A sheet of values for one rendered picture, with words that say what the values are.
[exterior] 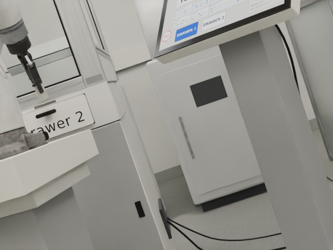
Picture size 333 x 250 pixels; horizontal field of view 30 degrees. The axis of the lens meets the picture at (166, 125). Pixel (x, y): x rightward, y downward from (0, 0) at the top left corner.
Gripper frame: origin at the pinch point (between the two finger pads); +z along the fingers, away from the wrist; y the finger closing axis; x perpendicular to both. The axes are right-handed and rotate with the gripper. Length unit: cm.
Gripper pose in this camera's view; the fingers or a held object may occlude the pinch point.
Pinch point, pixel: (40, 91)
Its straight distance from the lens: 214.4
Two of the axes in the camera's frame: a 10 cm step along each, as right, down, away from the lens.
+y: -4.7, -3.7, 8.0
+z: 2.8, 8.0, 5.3
